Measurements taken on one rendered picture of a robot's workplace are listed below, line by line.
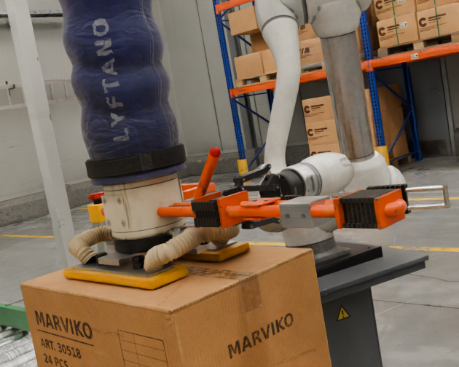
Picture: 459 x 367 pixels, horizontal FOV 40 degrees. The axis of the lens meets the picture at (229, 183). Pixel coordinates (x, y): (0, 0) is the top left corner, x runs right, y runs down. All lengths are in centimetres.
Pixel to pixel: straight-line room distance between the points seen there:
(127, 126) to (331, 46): 72
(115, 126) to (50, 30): 1102
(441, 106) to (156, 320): 918
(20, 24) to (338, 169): 386
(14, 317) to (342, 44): 167
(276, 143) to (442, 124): 862
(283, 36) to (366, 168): 47
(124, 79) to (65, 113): 1083
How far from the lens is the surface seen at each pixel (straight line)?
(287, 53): 169
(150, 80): 137
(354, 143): 190
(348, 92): 186
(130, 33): 137
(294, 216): 111
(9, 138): 1159
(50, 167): 499
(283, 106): 165
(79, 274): 149
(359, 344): 203
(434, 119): 1024
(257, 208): 117
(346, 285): 179
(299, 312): 137
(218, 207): 122
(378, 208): 100
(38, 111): 499
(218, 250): 142
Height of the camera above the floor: 127
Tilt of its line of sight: 7 degrees down
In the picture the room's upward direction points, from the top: 10 degrees counter-clockwise
